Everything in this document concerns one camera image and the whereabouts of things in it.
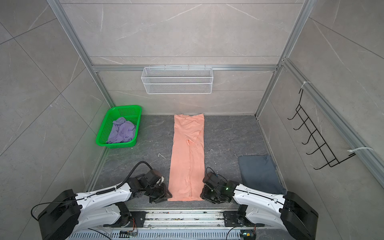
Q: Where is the pink graphic t-shirt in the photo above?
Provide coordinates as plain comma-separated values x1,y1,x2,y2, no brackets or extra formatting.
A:
168,114,205,202

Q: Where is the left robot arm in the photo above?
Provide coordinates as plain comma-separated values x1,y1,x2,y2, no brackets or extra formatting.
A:
37,175,172,240

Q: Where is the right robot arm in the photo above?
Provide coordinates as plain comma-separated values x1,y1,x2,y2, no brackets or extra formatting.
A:
201,173,319,240

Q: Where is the folded blue-grey t-shirt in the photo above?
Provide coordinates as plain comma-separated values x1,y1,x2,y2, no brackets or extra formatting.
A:
238,155,287,195

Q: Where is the purple t-shirt in basket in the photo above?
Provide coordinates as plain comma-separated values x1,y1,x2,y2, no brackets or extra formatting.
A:
107,117,136,144

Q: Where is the green plastic laundry basket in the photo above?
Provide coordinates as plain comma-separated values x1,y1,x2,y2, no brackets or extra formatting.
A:
96,105,142,149

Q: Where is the black corrugated cable conduit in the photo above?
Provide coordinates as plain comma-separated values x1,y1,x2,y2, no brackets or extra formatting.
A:
115,161,155,190

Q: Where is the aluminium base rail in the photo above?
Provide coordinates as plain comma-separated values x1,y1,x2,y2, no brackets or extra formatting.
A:
58,209,310,240

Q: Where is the white wire mesh basket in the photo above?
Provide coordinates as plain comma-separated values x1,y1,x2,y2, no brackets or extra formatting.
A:
141,67,214,95

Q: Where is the black wire hook rack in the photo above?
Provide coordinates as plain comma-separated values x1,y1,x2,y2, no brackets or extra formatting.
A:
287,89,356,171

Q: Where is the white cable tie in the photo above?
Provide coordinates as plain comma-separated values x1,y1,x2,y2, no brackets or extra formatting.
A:
347,147,374,153

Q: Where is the aluminium frame profile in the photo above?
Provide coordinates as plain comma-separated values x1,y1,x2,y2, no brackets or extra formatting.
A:
48,1,384,185

